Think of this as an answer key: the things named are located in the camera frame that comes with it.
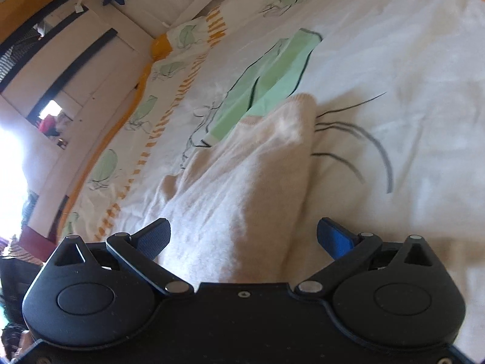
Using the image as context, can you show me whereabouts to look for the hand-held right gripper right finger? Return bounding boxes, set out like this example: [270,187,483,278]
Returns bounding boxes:
[293,217,437,297]

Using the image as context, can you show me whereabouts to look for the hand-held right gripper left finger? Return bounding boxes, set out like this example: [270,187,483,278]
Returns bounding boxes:
[52,218,195,297]

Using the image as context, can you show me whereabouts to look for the beige knit sweater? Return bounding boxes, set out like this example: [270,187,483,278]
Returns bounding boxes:
[155,93,323,286]

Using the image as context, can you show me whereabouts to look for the dark cloth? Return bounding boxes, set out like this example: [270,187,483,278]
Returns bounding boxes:
[0,235,46,362]

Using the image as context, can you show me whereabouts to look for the white cabinet with dark trim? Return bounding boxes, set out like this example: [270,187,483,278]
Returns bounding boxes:
[0,0,156,243]

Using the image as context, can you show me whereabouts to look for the white printed bedsheet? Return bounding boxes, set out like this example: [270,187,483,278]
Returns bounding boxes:
[57,0,485,349]

